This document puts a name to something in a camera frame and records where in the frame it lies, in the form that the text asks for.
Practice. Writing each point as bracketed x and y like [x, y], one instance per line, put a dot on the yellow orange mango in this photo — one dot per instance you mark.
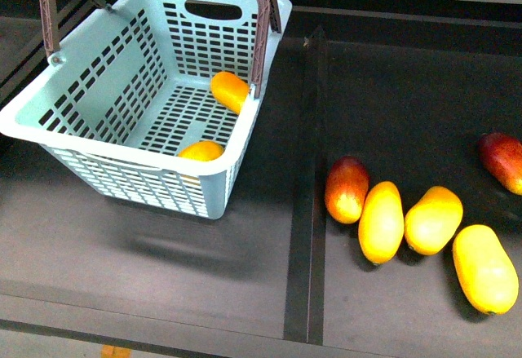
[229, 90]

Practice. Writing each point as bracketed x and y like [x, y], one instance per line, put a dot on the yellow mango far right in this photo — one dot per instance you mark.
[485, 272]

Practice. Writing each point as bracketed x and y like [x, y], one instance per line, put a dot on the yellow mango middle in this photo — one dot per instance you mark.
[433, 220]

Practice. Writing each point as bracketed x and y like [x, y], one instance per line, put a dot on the red mango left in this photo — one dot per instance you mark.
[346, 187]

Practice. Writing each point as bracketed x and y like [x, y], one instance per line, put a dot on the yellow lemon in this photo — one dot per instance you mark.
[205, 150]

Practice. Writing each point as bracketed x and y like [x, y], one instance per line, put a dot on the red orange mango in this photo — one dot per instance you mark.
[500, 155]

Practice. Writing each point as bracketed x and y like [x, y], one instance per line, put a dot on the yellow mango beside red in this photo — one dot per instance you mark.
[382, 224]

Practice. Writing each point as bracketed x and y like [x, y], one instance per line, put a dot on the light blue plastic basket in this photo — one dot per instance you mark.
[127, 87]

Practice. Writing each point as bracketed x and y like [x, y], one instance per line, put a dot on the orange floor marker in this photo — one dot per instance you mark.
[110, 351]

